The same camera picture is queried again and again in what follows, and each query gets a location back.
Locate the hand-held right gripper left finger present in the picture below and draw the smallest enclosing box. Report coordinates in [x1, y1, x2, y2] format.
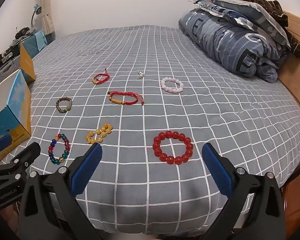
[18, 142, 103, 240]

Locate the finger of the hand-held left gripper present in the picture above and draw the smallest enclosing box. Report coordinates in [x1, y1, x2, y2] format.
[0, 142, 41, 180]

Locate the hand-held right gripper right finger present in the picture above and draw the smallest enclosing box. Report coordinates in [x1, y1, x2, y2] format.
[202, 142, 286, 240]

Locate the multicolour bead bracelet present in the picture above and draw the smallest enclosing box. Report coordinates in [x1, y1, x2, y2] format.
[48, 133, 70, 166]

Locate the yellow bead bracelet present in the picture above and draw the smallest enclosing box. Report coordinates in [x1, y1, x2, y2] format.
[85, 123, 114, 145]

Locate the blue cardboard box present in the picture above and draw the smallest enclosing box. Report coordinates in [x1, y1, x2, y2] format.
[0, 42, 36, 167]

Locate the brown wooden bead bracelet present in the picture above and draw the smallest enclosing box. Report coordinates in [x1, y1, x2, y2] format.
[56, 97, 73, 114]

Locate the red bead bracelet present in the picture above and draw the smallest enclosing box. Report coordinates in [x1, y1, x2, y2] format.
[152, 130, 194, 165]

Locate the large red cord bracelet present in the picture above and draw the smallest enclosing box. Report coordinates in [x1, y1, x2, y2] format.
[107, 91, 145, 106]

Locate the pale pink bead bracelet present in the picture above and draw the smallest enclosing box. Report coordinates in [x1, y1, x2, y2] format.
[161, 77, 185, 94]

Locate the grey suitcase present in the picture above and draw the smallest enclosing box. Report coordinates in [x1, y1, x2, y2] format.
[0, 55, 22, 90]

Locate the pile of dark small items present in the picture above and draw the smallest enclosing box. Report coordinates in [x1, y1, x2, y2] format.
[0, 44, 20, 73]

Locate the teal suitcase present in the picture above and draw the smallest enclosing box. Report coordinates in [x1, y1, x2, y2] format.
[22, 29, 48, 58]

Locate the dark clutter pile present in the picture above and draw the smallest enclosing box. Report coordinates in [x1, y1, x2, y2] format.
[14, 26, 37, 40]

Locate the folded blue patterned quilt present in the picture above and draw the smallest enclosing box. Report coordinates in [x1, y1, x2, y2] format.
[178, 1, 290, 84]

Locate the bed with grey checked sheet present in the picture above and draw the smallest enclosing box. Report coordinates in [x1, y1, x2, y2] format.
[5, 25, 300, 230]

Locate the blue desk lamp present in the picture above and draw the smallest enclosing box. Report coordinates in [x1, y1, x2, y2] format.
[30, 4, 42, 28]

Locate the beige curtain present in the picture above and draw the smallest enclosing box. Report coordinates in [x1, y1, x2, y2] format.
[37, 0, 56, 40]

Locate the grey blue pillow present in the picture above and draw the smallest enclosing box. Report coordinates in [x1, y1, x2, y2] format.
[210, 0, 292, 48]

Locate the dark brown blanket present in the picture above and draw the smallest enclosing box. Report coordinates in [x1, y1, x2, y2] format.
[209, 0, 300, 58]

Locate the small red cord bracelet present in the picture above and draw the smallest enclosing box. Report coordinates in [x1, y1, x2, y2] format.
[92, 68, 111, 85]

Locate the wooden bed frame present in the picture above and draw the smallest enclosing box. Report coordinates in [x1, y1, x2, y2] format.
[277, 10, 300, 240]

